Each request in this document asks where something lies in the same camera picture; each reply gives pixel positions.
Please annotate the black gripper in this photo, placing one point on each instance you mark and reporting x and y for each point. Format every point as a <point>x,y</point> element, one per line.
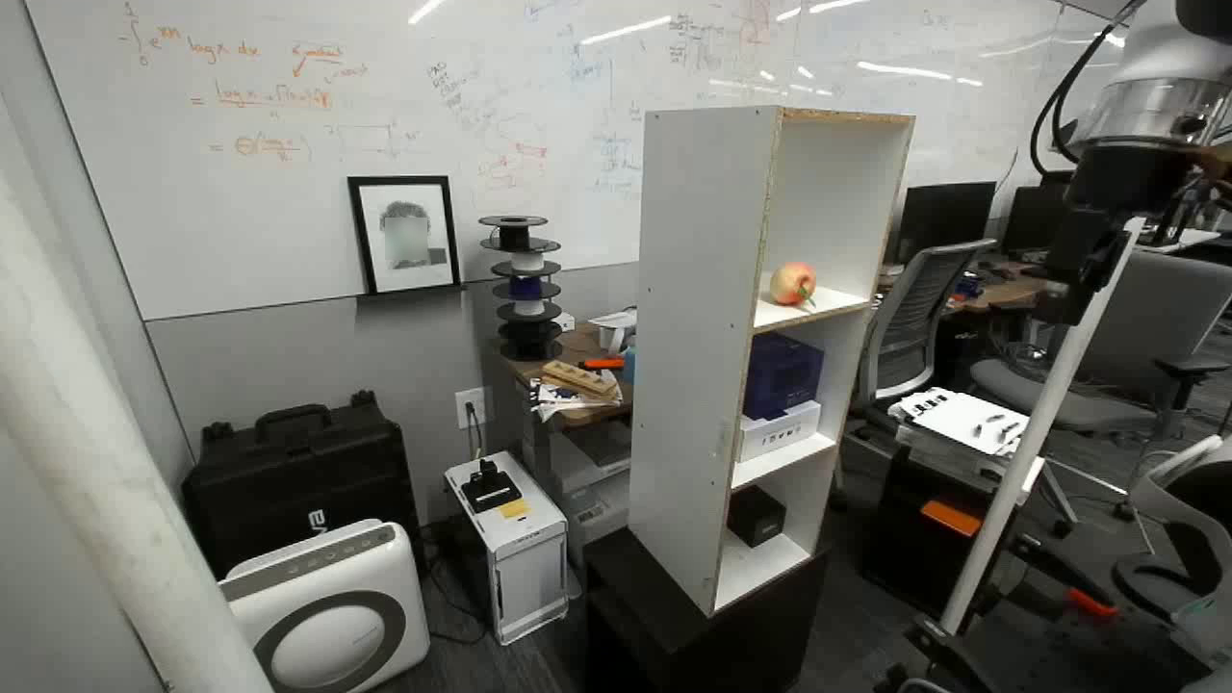
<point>1078,263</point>

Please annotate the red apple plush toy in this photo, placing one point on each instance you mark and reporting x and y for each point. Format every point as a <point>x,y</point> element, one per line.
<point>795,287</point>

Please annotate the white open shelf unit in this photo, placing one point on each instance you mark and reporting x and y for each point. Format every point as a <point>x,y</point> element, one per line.
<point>694,322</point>

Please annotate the narrow black monitor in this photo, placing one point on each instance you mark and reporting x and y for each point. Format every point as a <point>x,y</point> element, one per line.
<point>1033,215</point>

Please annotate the grey upholstered office chair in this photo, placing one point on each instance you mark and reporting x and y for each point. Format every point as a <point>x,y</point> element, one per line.
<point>1156,322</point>

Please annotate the wide black monitor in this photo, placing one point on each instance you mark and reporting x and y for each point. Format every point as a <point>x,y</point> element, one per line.
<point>944,215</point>

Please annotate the thin white slanted bar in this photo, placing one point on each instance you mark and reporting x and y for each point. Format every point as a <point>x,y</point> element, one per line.
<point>1045,424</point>

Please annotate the grey mesh office chair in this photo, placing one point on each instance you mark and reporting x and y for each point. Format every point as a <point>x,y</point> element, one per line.
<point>918,322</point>

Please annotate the white panel with dark marks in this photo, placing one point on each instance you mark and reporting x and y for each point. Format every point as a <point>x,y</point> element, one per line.
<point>965,419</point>

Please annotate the black crate with orange tag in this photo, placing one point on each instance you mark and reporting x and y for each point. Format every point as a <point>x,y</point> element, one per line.
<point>924,526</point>

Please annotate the dark blue box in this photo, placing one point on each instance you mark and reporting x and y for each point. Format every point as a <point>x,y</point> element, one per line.
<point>777,374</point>

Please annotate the white flat box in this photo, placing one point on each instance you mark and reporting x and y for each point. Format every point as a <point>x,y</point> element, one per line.
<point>773,437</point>

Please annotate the small black box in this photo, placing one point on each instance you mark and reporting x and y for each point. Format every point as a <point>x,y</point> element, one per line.
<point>757,518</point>

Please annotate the cluttered wooden desk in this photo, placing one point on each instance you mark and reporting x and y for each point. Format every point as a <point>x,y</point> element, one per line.
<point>578,380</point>

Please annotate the grey drawer cabinet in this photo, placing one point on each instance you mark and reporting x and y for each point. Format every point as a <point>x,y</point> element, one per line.
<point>581,481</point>

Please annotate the stack of filament spools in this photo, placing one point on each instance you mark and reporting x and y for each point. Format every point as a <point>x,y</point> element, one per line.
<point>524,295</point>

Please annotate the black cabinet base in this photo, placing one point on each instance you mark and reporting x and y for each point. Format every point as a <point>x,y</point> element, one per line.
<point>640,630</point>

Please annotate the small black device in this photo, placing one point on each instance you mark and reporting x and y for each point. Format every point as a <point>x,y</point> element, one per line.
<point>491,485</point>

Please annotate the white computer tower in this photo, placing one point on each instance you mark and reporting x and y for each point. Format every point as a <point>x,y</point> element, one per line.
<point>519,572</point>

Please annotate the black framed portrait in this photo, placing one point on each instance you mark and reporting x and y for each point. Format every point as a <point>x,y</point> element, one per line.
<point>405,236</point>

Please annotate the black hard case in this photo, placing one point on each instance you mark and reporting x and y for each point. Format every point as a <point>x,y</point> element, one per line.
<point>302,476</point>

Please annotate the white air purifier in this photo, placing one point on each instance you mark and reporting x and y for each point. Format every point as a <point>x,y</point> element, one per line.
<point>328,609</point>

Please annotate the white printed paper sheets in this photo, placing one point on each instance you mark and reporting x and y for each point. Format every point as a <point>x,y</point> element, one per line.
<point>255,129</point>

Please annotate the thick white pole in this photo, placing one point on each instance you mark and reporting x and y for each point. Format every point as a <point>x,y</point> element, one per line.
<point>102,485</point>

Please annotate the white wall outlet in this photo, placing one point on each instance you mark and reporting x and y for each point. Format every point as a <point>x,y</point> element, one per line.
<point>471,409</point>

